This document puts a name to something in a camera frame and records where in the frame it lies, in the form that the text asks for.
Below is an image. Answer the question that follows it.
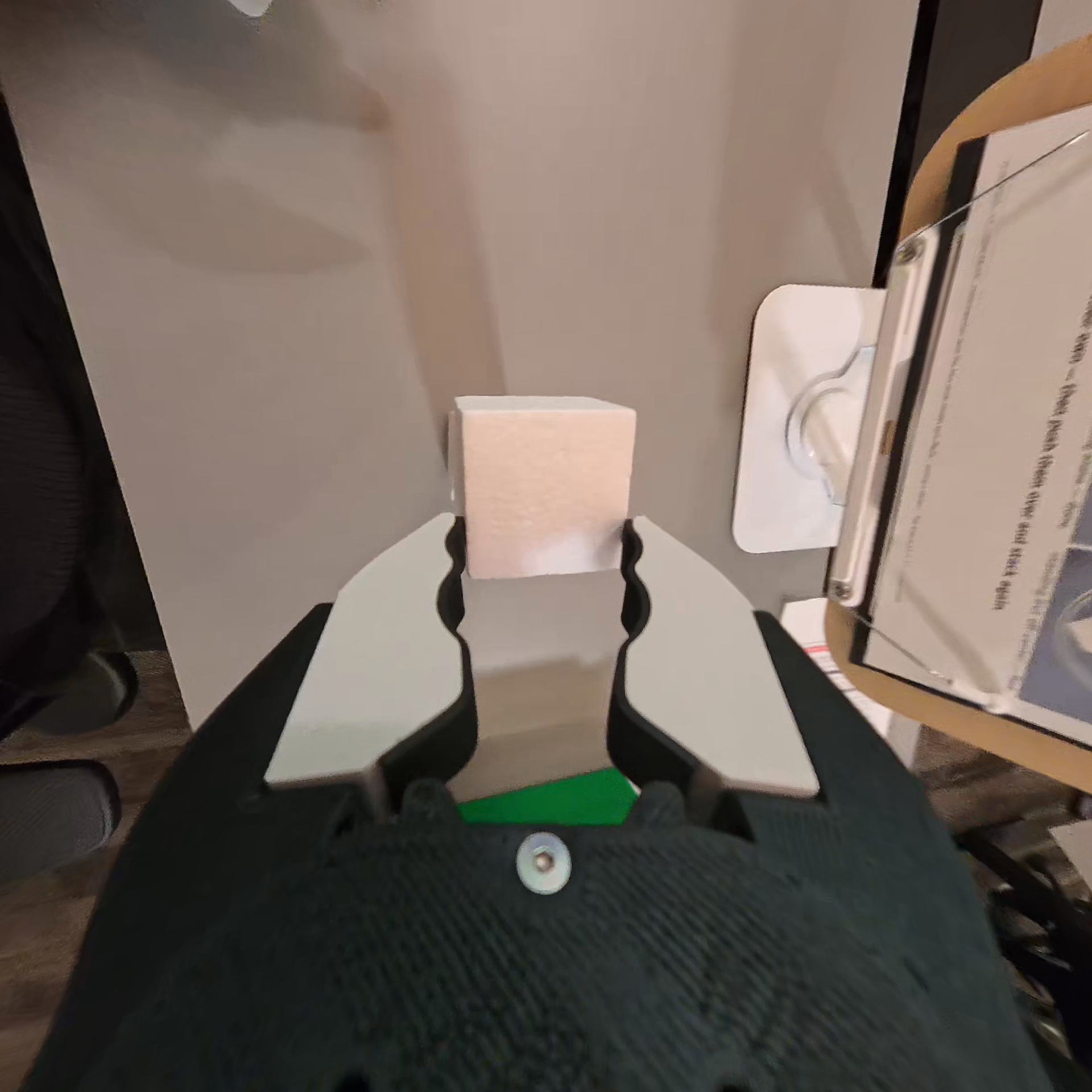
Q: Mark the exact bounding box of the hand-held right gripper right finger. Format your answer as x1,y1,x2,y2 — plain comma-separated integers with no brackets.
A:
606,514,822,827

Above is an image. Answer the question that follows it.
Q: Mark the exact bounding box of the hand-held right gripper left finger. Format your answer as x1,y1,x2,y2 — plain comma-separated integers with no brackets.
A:
263,512,481,818

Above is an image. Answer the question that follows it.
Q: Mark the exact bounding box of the white foam cube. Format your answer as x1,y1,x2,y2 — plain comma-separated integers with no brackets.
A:
445,395,638,581

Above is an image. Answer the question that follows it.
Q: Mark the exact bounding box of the grey desk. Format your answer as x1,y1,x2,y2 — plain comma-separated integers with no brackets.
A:
0,0,926,807

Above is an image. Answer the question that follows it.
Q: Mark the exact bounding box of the green plastic bin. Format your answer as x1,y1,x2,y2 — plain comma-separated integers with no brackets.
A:
456,766,643,827

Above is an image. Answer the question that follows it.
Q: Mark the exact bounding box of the wooden document stand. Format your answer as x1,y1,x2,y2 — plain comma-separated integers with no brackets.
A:
732,34,1092,795

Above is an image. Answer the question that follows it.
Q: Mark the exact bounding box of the printed instruction sheet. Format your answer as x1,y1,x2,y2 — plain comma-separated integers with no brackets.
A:
862,128,1092,726

